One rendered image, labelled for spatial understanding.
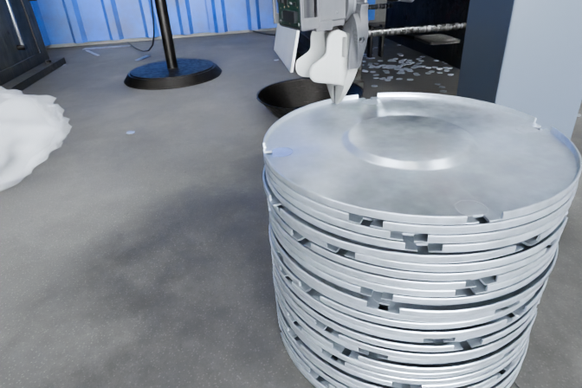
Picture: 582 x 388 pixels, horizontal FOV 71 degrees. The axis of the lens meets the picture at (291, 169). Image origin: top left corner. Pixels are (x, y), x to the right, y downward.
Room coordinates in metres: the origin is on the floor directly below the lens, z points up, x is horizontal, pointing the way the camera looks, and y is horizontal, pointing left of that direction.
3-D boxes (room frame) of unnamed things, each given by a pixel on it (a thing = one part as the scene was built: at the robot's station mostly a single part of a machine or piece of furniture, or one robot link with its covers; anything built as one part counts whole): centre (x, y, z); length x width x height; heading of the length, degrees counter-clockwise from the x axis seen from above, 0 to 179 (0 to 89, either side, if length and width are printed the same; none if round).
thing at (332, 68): (0.47, -0.05, 0.28); 0.06 x 0.03 x 0.09; 115
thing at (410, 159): (0.37, -0.12, 0.24); 0.29 x 0.29 x 0.01
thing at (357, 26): (0.48, -0.07, 0.33); 0.05 x 0.02 x 0.09; 25
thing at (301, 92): (1.11, -0.06, 0.04); 0.30 x 0.30 x 0.07
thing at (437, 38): (1.54, -0.44, 0.14); 0.59 x 0.10 x 0.05; 9
